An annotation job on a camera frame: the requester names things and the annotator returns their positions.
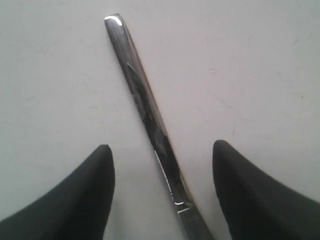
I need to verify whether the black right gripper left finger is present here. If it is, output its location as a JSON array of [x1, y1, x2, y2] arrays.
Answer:
[[0, 144, 116, 240]]

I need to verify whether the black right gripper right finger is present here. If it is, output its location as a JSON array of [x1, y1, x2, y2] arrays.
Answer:
[[212, 140, 320, 240]]

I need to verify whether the steel table knife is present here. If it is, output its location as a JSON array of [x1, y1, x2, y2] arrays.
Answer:
[[104, 13, 214, 240]]

